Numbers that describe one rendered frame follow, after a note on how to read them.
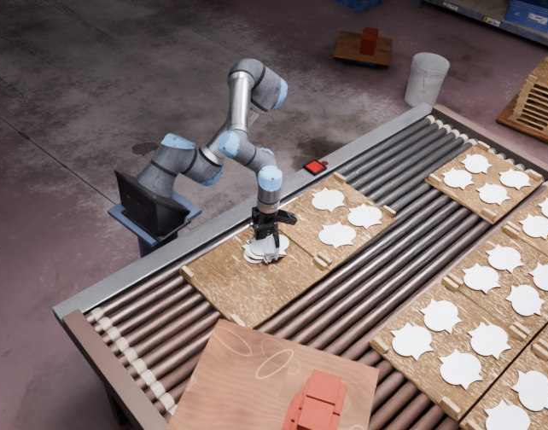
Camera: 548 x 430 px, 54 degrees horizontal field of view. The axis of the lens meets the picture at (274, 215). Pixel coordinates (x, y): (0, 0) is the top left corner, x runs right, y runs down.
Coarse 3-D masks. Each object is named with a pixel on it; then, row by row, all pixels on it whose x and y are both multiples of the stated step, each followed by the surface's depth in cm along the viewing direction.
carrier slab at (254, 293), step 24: (240, 240) 204; (192, 264) 193; (216, 264) 194; (240, 264) 195; (264, 264) 196; (288, 264) 196; (312, 264) 197; (216, 288) 187; (240, 288) 187; (264, 288) 188; (288, 288) 189; (240, 312) 180; (264, 312) 181
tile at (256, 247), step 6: (258, 240) 198; (264, 240) 199; (282, 240) 199; (288, 240) 200; (252, 246) 196; (258, 246) 196; (264, 246) 197; (282, 246) 197; (288, 246) 197; (252, 252) 194; (258, 252) 194; (282, 252) 195; (270, 258) 193
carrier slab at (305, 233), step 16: (352, 192) 227; (288, 208) 218; (304, 208) 218; (336, 208) 220; (288, 224) 211; (304, 224) 212; (320, 224) 212; (384, 224) 215; (304, 240) 206; (368, 240) 208; (336, 256) 201
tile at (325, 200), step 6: (324, 192) 225; (330, 192) 225; (336, 192) 225; (318, 198) 222; (324, 198) 222; (330, 198) 222; (336, 198) 223; (342, 198) 223; (312, 204) 219; (318, 204) 219; (324, 204) 220; (330, 204) 220; (336, 204) 220; (342, 204) 220; (324, 210) 218; (330, 210) 217
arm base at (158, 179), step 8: (152, 160) 209; (144, 168) 210; (152, 168) 207; (160, 168) 206; (144, 176) 206; (152, 176) 206; (160, 176) 207; (168, 176) 208; (176, 176) 212; (144, 184) 205; (152, 184) 205; (160, 184) 206; (168, 184) 209; (160, 192) 207; (168, 192) 210
